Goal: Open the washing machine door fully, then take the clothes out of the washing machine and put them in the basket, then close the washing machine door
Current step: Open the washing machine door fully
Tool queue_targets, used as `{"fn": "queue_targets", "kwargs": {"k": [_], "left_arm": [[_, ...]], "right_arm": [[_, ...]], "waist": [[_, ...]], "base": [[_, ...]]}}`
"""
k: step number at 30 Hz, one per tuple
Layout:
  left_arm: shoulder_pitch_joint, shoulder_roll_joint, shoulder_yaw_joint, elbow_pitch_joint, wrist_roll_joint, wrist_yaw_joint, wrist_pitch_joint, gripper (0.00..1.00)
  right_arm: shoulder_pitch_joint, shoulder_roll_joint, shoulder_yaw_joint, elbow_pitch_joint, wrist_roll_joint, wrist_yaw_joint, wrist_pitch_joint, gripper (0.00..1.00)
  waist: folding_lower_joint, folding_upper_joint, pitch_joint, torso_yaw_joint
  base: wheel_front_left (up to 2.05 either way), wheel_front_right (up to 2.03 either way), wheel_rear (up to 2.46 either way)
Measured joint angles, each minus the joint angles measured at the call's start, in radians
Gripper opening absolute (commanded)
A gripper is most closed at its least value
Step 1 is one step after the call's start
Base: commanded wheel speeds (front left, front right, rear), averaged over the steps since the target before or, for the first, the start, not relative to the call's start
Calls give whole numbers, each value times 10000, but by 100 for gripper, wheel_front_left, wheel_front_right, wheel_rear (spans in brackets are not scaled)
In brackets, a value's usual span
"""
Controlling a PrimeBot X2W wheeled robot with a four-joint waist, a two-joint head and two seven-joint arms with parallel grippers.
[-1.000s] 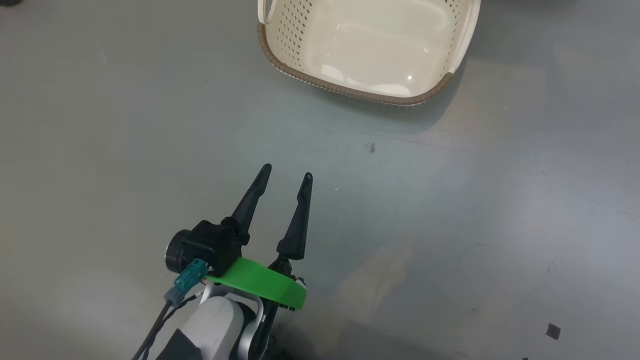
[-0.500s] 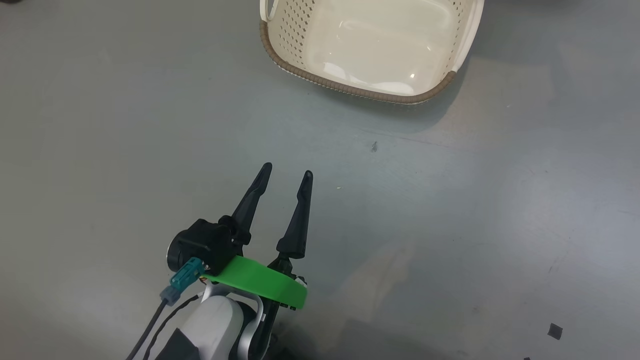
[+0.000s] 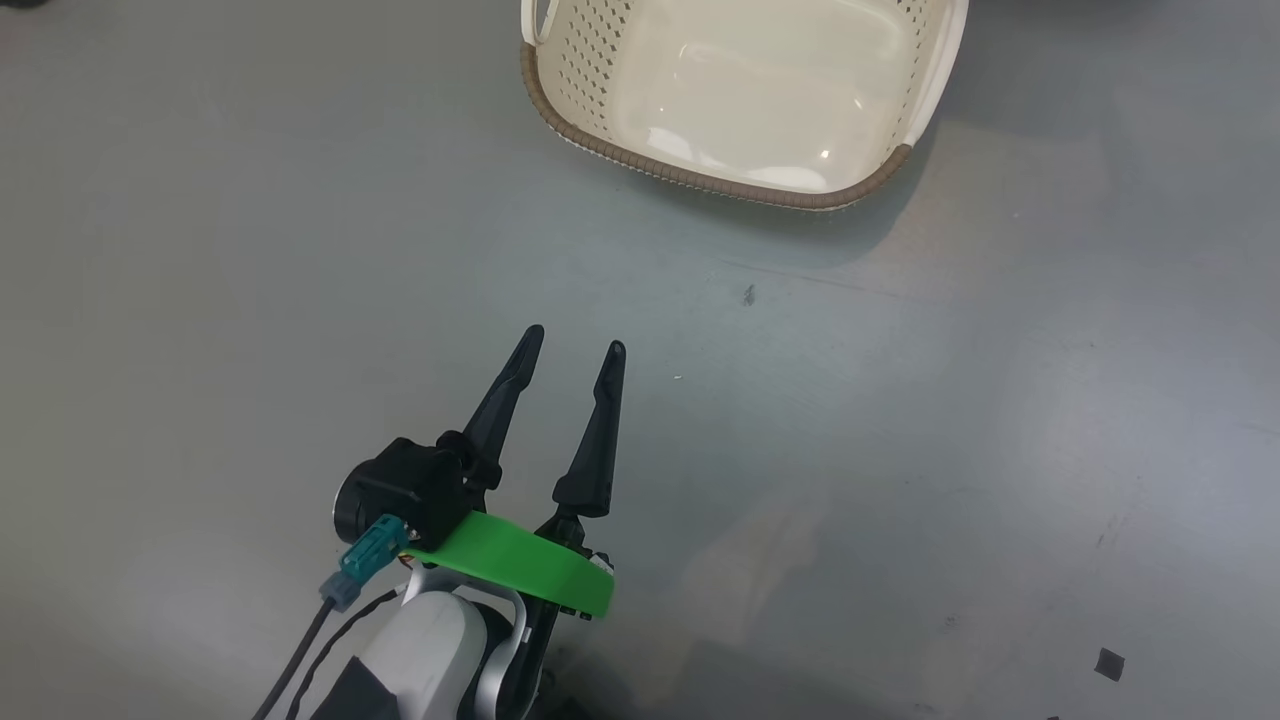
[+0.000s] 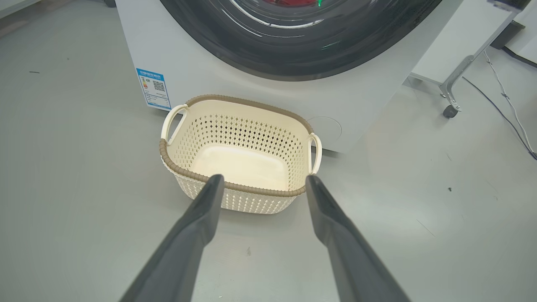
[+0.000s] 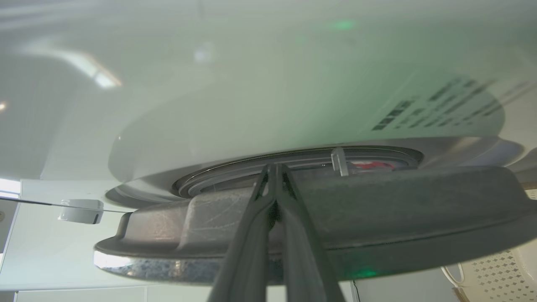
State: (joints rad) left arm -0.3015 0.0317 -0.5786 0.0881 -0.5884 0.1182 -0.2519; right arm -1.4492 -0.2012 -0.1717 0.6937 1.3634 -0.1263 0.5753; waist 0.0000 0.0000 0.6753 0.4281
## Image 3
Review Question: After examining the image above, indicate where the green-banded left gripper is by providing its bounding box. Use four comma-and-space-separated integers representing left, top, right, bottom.
400, 325, 628, 622

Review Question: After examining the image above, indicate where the cream perforated laundry basket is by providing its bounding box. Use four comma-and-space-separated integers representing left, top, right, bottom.
520, 0, 971, 212

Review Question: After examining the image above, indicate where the teal left connector with cable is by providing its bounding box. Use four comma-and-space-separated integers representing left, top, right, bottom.
250, 515, 413, 720

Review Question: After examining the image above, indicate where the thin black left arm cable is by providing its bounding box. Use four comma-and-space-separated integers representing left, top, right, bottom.
285, 588, 403, 720

